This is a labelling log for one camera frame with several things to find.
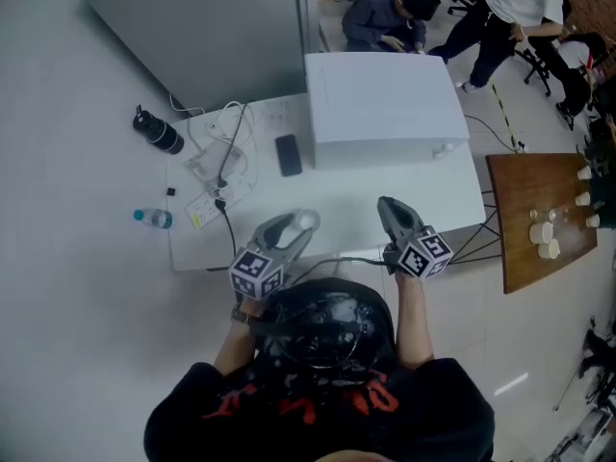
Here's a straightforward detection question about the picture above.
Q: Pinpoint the brown wooden side table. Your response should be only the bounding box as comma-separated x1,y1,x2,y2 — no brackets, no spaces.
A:
451,152,600,295

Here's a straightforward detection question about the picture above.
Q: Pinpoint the white power strip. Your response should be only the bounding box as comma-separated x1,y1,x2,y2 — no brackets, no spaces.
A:
184,180,255,230

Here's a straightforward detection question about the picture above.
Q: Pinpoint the black drinking bottle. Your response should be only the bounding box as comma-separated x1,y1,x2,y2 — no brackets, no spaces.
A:
132,104,186,156

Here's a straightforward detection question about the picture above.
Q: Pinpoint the white charging cable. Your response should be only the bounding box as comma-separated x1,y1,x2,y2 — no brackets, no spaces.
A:
186,101,261,196

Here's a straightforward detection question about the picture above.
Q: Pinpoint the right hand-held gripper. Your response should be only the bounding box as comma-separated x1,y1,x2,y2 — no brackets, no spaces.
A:
377,195,454,282

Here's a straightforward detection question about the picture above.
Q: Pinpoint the thin white power cord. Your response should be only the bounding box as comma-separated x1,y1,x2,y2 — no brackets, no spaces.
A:
167,92,206,116

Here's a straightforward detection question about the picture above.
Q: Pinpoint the grey cable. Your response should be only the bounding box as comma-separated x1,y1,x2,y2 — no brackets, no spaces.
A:
217,103,249,187

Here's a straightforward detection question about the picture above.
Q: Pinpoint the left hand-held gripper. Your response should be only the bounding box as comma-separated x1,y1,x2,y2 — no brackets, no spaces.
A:
228,209,322,301

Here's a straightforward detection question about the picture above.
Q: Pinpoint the yellow black floor tape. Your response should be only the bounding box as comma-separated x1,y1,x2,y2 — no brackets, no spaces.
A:
490,83,521,153

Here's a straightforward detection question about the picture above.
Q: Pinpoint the white microwave oven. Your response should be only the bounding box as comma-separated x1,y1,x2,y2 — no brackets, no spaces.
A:
303,51,471,170

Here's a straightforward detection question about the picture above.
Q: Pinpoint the black plug with cable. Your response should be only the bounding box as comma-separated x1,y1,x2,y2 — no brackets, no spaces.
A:
214,198,238,259

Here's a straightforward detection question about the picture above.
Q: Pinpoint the person's wristwatch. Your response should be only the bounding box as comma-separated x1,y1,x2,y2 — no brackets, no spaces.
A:
230,304,261,326

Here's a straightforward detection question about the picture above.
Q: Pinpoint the person's right forearm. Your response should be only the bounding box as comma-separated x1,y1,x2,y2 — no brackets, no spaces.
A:
394,271,437,370

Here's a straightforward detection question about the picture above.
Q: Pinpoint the clear water bottle blue cap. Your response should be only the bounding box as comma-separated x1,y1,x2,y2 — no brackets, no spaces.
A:
133,207,173,229

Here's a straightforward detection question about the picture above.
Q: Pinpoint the black microwave power cable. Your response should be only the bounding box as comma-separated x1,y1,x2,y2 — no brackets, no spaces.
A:
464,115,530,154

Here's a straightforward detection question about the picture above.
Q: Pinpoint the black floor equipment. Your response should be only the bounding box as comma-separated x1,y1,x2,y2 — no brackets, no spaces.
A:
552,315,616,413

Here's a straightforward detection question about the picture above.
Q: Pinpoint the black smartphone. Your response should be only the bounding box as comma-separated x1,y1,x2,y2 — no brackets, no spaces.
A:
274,134,304,178

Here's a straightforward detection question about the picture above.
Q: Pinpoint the clear plastic pouch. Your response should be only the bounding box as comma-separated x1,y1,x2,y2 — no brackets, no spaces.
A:
182,141,244,182

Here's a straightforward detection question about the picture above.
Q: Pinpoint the black head camera mount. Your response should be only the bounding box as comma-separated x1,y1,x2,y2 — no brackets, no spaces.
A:
249,279,398,370

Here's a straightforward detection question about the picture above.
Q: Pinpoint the person's black printed shirt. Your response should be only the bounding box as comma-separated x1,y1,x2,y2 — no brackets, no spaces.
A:
143,358,497,462

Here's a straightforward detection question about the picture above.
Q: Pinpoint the person's left forearm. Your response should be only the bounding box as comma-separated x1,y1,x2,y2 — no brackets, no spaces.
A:
213,305,264,377

